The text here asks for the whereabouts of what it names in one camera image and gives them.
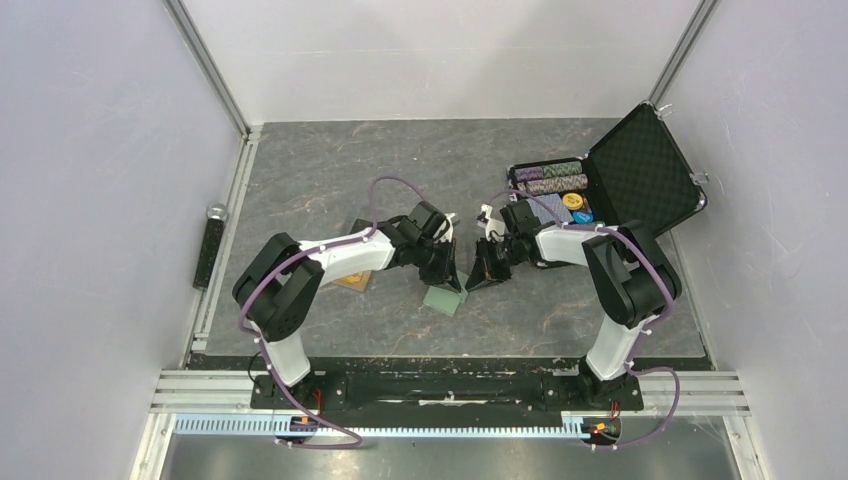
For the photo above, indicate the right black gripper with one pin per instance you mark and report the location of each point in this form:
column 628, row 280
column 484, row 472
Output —
column 483, row 267

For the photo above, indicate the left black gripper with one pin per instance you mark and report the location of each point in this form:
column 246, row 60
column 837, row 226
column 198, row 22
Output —
column 448, row 267

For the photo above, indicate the green leather card holder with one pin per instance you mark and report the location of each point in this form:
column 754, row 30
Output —
column 444, row 301

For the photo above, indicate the clear plastic card box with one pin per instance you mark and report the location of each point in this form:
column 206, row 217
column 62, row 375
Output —
column 366, row 249

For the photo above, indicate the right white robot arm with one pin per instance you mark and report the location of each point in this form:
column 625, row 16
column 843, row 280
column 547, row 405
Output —
column 634, row 281

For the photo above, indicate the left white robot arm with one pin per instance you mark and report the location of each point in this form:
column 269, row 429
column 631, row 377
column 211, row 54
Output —
column 277, row 289

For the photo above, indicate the blue playing card deck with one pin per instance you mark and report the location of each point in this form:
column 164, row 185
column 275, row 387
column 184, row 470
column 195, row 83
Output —
column 549, row 207

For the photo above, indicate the blue small blind chip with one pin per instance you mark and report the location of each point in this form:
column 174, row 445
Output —
column 581, row 217

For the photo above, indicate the yellow dealer chip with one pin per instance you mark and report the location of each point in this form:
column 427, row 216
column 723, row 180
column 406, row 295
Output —
column 573, row 201

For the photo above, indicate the black poker chip case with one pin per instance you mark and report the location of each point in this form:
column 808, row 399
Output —
column 636, row 171

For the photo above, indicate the black tool silver knob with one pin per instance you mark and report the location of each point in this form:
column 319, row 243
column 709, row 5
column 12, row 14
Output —
column 216, row 218

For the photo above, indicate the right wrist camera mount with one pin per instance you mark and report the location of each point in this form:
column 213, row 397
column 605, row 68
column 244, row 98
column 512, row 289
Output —
column 494, row 230

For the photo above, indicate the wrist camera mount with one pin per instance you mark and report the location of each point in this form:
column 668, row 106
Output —
column 494, row 230
column 447, row 230

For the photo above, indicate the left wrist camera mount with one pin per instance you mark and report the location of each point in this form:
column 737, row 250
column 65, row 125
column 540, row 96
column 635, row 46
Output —
column 447, row 230

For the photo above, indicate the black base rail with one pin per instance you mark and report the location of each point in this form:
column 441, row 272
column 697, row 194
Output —
column 348, row 383

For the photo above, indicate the white slotted cable duct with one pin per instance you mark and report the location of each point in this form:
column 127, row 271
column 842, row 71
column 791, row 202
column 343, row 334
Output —
column 299, row 427

